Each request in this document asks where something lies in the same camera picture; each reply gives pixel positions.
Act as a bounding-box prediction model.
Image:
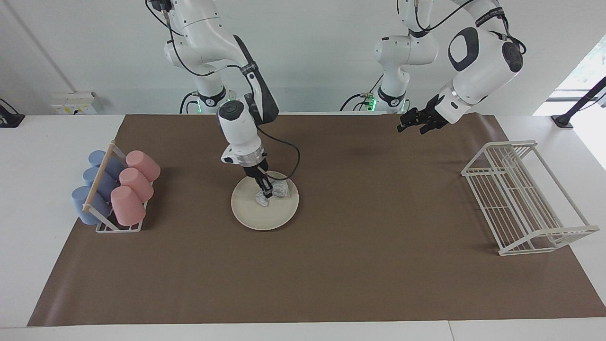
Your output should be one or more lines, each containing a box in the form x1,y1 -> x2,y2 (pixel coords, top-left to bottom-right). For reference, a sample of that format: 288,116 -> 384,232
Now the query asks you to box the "clear crinkly packet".
255,179 -> 290,208

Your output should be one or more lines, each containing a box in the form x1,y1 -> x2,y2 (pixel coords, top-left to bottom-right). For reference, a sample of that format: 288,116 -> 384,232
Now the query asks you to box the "cream round plate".
231,170 -> 300,232

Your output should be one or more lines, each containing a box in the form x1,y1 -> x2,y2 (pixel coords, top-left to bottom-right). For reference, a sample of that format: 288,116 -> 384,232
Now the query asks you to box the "brown table mat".
27,113 -> 606,327

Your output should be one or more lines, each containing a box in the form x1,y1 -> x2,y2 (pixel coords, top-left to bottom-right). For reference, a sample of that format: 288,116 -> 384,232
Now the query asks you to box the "pink plastic cup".
110,186 -> 146,226
125,150 -> 161,183
119,167 -> 154,202

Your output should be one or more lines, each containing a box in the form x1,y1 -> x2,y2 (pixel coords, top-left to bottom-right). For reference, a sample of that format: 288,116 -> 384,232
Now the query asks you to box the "blue plastic cup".
83,167 -> 119,199
71,186 -> 112,225
88,150 -> 125,178

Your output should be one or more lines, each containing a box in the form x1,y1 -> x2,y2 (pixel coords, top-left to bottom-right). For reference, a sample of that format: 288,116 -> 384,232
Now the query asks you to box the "black table clamp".
0,98 -> 25,127

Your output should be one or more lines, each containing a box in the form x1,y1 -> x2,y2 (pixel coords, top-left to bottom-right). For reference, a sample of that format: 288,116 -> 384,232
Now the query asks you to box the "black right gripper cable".
144,0 -> 301,180

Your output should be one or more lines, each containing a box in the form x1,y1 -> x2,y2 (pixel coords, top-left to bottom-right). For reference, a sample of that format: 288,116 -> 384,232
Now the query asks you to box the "black left base cable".
339,71 -> 385,113

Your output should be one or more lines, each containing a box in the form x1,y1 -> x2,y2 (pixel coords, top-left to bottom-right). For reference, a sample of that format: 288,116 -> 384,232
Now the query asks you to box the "black base cable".
179,91 -> 199,114
339,71 -> 385,113

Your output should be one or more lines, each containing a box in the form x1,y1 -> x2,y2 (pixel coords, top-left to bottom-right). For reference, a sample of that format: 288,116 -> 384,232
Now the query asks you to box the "black right base cable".
179,91 -> 199,114

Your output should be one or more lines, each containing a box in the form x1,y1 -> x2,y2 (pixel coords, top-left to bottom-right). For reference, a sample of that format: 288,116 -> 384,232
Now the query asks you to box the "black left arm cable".
397,0 -> 527,55

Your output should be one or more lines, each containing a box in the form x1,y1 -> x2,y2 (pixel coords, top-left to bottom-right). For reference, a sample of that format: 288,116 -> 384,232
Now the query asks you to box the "white wire dish rack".
461,140 -> 600,256

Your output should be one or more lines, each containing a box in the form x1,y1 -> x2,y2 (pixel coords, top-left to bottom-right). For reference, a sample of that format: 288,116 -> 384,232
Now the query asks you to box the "white wire cup holder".
82,140 -> 153,233

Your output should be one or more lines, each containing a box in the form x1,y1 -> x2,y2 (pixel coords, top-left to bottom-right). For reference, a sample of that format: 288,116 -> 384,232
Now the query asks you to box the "white wall socket box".
51,91 -> 103,116

